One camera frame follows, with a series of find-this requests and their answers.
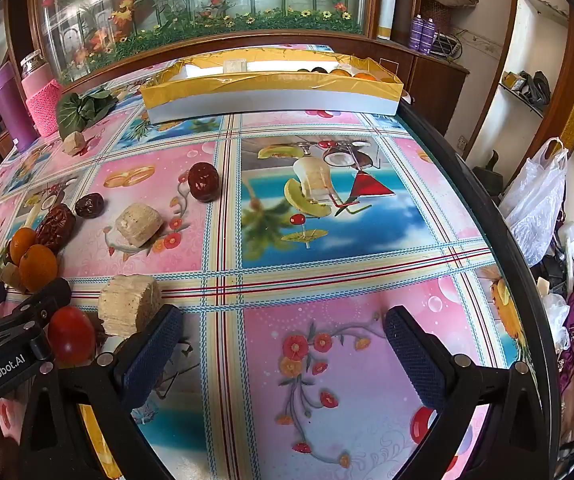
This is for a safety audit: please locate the small dark red date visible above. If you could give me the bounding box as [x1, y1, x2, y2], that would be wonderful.
[74, 193, 104, 219]

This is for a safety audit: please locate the white and yellow roll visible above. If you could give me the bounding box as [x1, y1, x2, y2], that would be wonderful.
[377, 0, 401, 41]

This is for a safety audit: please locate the round beige rice cake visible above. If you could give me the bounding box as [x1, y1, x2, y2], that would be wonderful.
[98, 275, 162, 337]

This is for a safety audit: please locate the small beige cake piece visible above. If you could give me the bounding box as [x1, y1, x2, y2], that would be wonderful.
[64, 131, 86, 157]

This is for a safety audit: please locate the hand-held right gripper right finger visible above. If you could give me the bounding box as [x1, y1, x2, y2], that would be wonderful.
[383, 305, 551, 480]

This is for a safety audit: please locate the beige cake chunk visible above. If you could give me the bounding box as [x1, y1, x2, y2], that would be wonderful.
[0, 262, 23, 291]

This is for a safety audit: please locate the jar with pink knit sleeve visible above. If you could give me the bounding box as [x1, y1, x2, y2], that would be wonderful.
[20, 50, 64, 138]

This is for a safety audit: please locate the large wrinkled red date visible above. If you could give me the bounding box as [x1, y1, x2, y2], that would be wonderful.
[34, 203, 77, 255]

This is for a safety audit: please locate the wicker basket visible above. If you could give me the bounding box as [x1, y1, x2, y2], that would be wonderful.
[421, 0, 480, 36]

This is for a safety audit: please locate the purple thermos bottle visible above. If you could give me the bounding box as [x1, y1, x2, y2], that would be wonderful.
[0, 61, 38, 153]

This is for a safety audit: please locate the red tomato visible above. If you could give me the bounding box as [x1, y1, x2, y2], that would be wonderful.
[47, 306, 96, 366]

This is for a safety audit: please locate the white plastic bag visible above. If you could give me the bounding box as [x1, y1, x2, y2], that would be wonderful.
[498, 137, 570, 268]

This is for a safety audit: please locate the long yellow box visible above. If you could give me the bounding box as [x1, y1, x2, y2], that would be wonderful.
[140, 50, 404, 124]

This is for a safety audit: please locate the flower-print glass screen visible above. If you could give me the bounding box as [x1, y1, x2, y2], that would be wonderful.
[30, 0, 383, 86]

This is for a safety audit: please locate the printed plastic tablecloth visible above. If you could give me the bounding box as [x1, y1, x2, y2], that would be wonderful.
[0, 47, 548, 480]

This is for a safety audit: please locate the round red date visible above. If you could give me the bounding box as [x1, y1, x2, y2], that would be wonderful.
[188, 161, 219, 203]

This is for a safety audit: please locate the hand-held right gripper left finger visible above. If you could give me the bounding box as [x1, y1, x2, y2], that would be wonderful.
[17, 304, 185, 480]

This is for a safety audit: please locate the black bag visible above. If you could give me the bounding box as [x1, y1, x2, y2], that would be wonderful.
[517, 71, 552, 106]

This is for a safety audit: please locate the green leafy vegetable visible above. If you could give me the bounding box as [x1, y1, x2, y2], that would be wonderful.
[56, 87, 118, 140]

